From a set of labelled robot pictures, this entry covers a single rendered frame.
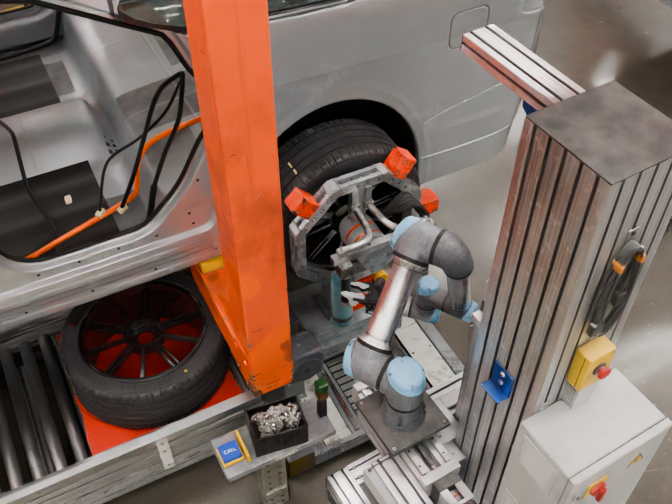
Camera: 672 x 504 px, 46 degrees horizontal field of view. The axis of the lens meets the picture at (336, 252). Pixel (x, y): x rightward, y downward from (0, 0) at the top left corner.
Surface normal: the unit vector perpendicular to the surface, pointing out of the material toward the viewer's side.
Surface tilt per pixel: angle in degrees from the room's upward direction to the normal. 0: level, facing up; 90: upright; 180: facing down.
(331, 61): 90
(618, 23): 0
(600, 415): 0
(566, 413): 0
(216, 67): 90
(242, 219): 90
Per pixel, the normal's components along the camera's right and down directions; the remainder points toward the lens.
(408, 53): 0.46, 0.65
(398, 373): 0.11, -0.63
